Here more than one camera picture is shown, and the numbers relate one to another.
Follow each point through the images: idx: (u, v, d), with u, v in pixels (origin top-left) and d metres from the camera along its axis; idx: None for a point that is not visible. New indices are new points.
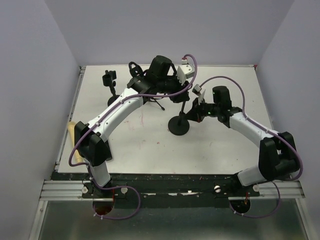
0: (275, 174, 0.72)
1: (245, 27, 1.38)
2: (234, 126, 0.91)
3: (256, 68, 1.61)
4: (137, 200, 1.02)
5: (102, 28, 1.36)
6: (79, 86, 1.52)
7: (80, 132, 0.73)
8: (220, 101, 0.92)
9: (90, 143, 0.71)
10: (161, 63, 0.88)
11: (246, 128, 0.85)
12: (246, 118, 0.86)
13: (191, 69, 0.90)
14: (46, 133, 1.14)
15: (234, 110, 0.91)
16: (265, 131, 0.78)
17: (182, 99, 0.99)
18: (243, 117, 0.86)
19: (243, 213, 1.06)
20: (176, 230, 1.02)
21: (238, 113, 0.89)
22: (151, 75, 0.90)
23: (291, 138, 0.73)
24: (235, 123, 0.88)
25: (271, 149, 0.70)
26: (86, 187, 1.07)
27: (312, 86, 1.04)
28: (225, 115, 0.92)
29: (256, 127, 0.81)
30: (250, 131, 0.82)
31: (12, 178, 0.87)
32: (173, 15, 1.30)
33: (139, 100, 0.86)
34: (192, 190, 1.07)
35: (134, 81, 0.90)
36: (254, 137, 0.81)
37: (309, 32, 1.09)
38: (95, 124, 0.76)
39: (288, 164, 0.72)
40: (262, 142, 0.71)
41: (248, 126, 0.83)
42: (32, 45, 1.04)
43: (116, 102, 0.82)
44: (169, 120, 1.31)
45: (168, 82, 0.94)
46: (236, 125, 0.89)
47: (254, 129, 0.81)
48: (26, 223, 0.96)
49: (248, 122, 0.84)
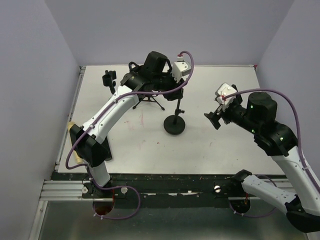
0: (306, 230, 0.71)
1: (246, 27, 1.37)
2: (280, 163, 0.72)
3: (256, 68, 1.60)
4: (137, 200, 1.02)
5: (102, 28, 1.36)
6: (79, 86, 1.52)
7: (76, 135, 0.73)
8: (264, 119, 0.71)
9: (86, 145, 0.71)
10: (157, 58, 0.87)
11: (298, 182, 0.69)
12: (304, 168, 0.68)
13: (187, 67, 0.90)
14: (45, 134, 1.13)
15: (284, 136, 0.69)
16: None
17: (176, 97, 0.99)
18: (301, 165, 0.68)
19: (243, 213, 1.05)
20: (176, 230, 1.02)
21: (293, 148, 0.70)
22: (147, 70, 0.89)
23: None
24: (286, 165, 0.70)
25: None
26: (86, 187, 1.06)
27: (313, 85, 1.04)
28: (271, 139, 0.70)
29: (315, 190, 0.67)
30: (304, 190, 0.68)
31: (12, 178, 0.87)
32: (173, 16, 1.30)
33: (133, 98, 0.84)
34: (192, 190, 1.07)
35: (128, 77, 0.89)
36: (306, 198, 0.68)
37: (310, 32, 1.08)
38: (89, 126, 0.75)
39: None
40: None
41: (306, 183, 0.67)
42: (32, 45, 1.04)
43: (109, 102, 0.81)
44: (164, 120, 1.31)
45: (163, 80, 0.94)
46: (286, 166, 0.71)
47: (312, 193, 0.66)
48: (26, 223, 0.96)
49: (305, 178, 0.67)
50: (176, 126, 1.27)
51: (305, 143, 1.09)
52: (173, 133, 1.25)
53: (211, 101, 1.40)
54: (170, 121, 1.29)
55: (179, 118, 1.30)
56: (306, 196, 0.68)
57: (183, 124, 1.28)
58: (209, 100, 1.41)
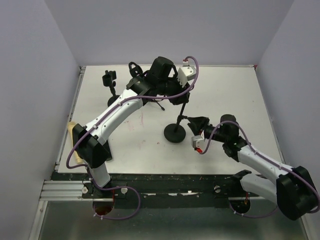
0: (298, 213, 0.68)
1: (246, 27, 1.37)
2: (242, 160, 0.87)
3: (256, 68, 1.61)
4: (137, 200, 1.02)
5: (102, 28, 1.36)
6: (79, 86, 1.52)
7: (78, 134, 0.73)
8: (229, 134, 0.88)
9: (88, 145, 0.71)
10: (163, 64, 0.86)
11: (257, 165, 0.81)
12: (255, 152, 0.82)
13: (192, 72, 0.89)
14: (45, 134, 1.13)
15: (240, 143, 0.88)
16: (278, 167, 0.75)
17: (181, 101, 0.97)
18: (252, 151, 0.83)
19: (243, 213, 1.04)
20: (176, 230, 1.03)
21: (245, 146, 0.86)
22: (152, 76, 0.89)
23: (306, 173, 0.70)
24: (244, 158, 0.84)
25: (290, 186, 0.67)
26: (86, 187, 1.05)
27: (313, 85, 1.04)
28: (232, 149, 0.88)
29: (269, 163, 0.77)
30: (262, 167, 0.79)
31: (11, 178, 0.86)
32: (173, 16, 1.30)
33: (138, 102, 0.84)
34: (192, 190, 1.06)
35: (133, 82, 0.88)
36: (268, 174, 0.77)
37: (309, 32, 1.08)
38: (92, 127, 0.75)
39: (310, 200, 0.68)
40: (279, 181, 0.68)
41: (261, 163, 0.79)
42: (31, 45, 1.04)
43: (114, 104, 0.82)
44: (165, 128, 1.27)
45: (169, 85, 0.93)
46: (245, 160, 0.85)
47: (266, 165, 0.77)
48: (26, 223, 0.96)
49: (258, 158, 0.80)
50: (177, 134, 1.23)
51: (304, 143, 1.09)
52: (169, 139, 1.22)
53: (210, 102, 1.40)
54: (171, 128, 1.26)
55: (179, 127, 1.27)
56: (266, 172, 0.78)
57: (183, 132, 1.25)
58: (209, 100, 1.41)
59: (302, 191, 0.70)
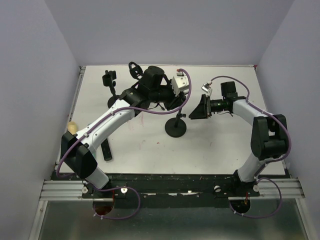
0: (264, 152, 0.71)
1: (246, 27, 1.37)
2: (236, 110, 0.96)
3: (256, 68, 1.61)
4: (137, 201, 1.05)
5: (102, 28, 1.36)
6: (79, 86, 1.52)
7: (68, 142, 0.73)
8: (227, 91, 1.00)
9: (77, 154, 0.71)
10: (153, 75, 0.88)
11: (246, 112, 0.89)
12: (248, 102, 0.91)
13: (185, 83, 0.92)
14: (45, 133, 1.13)
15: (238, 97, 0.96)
16: (261, 112, 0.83)
17: None
18: (245, 101, 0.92)
19: (243, 213, 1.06)
20: (176, 230, 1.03)
21: (242, 99, 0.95)
22: (144, 87, 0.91)
23: (284, 120, 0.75)
24: (238, 107, 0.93)
25: (262, 124, 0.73)
26: (86, 187, 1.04)
27: (313, 85, 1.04)
28: (229, 101, 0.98)
29: (255, 110, 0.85)
30: (248, 113, 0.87)
31: (11, 178, 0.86)
32: (173, 17, 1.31)
33: (130, 112, 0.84)
34: (192, 190, 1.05)
35: (126, 93, 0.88)
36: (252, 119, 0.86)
37: (310, 32, 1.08)
38: (83, 135, 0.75)
39: (279, 143, 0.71)
40: (255, 119, 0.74)
41: (249, 110, 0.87)
42: (31, 45, 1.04)
43: (107, 113, 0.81)
44: (166, 122, 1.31)
45: (161, 93, 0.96)
46: (238, 110, 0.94)
47: (252, 111, 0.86)
48: (25, 223, 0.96)
49: (249, 106, 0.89)
50: (177, 129, 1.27)
51: (304, 142, 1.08)
52: (170, 133, 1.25)
53: None
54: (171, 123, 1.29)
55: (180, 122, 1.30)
56: (251, 117, 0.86)
57: (183, 127, 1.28)
58: None
59: (274, 137, 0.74)
